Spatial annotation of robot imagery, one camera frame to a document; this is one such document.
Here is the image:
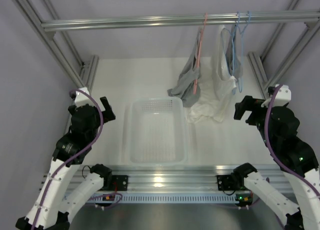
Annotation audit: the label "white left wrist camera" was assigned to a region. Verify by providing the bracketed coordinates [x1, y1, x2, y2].
[69, 87, 92, 108]

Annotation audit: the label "blue wire hanger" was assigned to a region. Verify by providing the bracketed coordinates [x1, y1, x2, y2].
[220, 13, 242, 80]
[237, 11, 252, 93]

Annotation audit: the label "right aluminium frame posts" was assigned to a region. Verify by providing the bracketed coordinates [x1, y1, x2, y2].
[242, 0, 320, 98]

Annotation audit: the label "aluminium hanging rail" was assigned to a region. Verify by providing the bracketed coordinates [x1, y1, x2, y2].
[41, 10, 320, 33]

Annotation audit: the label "left aluminium frame posts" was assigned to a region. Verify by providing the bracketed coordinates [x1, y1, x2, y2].
[4, 0, 101, 146]

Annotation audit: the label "slotted cable duct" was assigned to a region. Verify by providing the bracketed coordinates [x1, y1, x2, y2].
[62, 192, 241, 205]

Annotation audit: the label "pink wire hanger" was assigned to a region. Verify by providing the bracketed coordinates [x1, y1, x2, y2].
[193, 12, 208, 95]

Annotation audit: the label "white plastic basket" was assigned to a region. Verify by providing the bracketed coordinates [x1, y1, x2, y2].
[126, 96, 189, 166]

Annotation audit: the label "white tank top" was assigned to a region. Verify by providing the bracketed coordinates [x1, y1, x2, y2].
[186, 25, 237, 124]

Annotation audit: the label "grey tank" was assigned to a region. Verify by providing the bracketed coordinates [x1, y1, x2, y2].
[225, 25, 240, 80]
[167, 27, 203, 108]

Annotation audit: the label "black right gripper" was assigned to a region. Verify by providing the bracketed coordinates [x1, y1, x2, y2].
[233, 95, 275, 148]

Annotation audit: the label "aluminium frame posts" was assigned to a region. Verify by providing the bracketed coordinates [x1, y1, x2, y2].
[242, 0, 320, 98]
[4, 0, 101, 146]

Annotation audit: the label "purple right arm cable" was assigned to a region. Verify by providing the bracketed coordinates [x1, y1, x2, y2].
[264, 84, 320, 201]

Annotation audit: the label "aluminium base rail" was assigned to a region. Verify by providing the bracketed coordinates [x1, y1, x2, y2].
[39, 164, 308, 193]

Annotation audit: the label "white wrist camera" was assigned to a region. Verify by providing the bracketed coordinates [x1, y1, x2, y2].
[69, 87, 92, 108]
[261, 84, 292, 108]

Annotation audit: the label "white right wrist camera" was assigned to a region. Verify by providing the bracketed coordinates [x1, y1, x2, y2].
[261, 84, 292, 108]

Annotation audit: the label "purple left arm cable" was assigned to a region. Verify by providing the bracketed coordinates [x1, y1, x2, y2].
[31, 89, 104, 230]

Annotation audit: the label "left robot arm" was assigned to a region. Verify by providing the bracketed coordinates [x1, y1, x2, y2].
[15, 90, 117, 230]

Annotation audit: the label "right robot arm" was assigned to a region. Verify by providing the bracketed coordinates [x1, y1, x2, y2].
[231, 96, 320, 230]

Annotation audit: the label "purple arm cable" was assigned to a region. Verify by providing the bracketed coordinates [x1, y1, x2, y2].
[31, 89, 104, 230]
[264, 84, 320, 201]

